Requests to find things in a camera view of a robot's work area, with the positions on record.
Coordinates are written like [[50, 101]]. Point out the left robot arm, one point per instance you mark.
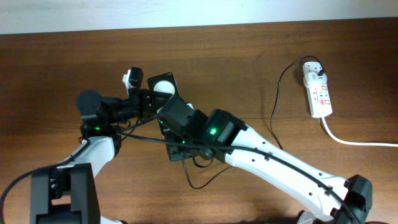
[[66, 192]]

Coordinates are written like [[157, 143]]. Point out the white power strip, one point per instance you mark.
[[318, 96]]

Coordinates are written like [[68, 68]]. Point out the white charger adapter plug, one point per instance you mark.
[[315, 78]]

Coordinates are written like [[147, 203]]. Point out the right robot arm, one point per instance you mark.
[[327, 198]]

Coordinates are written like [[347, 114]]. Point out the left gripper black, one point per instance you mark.
[[142, 102]]

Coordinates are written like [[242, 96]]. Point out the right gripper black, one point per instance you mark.
[[176, 152]]

